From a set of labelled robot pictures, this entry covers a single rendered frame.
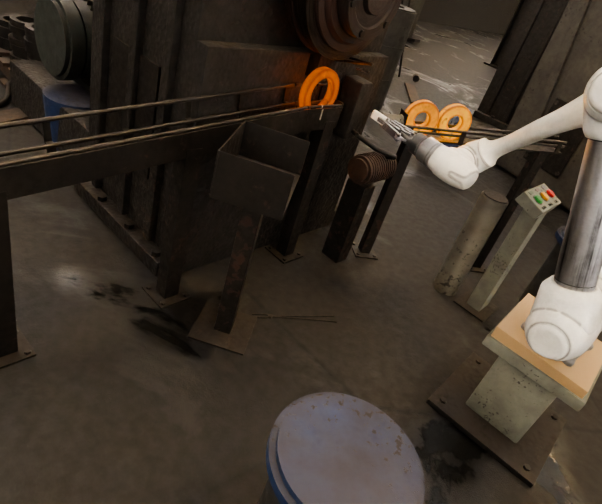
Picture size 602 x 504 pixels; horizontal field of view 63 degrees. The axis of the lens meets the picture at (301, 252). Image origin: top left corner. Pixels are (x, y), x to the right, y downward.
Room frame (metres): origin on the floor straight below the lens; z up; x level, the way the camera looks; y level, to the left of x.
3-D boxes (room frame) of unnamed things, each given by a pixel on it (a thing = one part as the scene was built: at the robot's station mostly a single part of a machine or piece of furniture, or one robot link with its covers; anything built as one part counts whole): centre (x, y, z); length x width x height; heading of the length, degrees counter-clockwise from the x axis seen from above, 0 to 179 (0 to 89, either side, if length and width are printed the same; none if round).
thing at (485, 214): (2.01, -0.72, 0.26); 0.12 x 0.12 x 0.52
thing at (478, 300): (1.96, -0.87, 0.31); 0.24 x 0.16 x 0.62; 145
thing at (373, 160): (2.01, -0.18, 0.27); 0.22 x 0.13 x 0.53; 145
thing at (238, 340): (1.26, 0.18, 0.36); 0.26 x 0.20 x 0.72; 0
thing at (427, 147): (1.65, -0.31, 0.72); 0.09 x 0.06 x 0.09; 145
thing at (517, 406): (1.31, -0.86, 0.16); 0.40 x 0.40 x 0.31; 58
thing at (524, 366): (1.31, -0.86, 0.33); 0.32 x 0.32 x 0.04; 58
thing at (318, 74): (1.81, 0.12, 0.75); 0.18 x 0.03 x 0.18; 146
